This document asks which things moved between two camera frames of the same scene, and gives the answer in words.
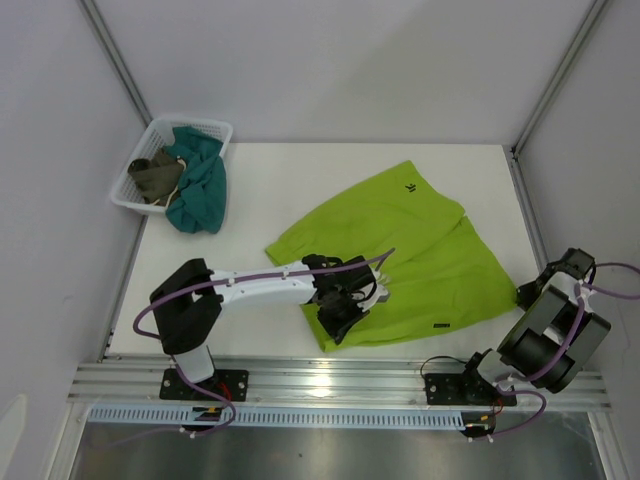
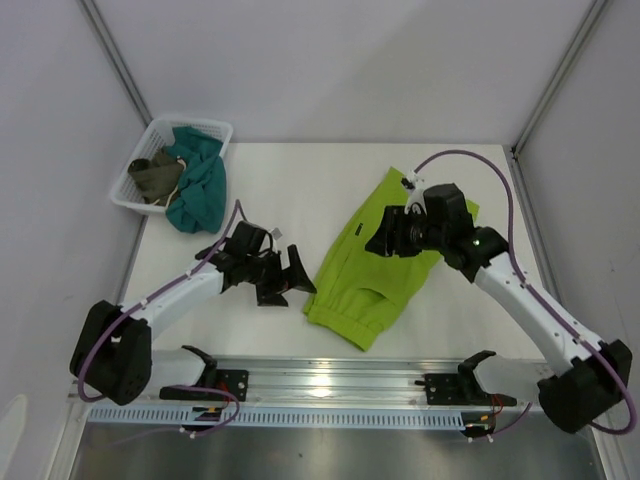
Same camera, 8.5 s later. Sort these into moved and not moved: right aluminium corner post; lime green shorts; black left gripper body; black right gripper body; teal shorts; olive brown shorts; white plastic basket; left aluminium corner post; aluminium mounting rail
Moved: black left gripper body; lime green shorts; black right gripper body
Not moved: teal shorts; right aluminium corner post; left aluminium corner post; white plastic basket; olive brown shorts; aluminium mounting rail
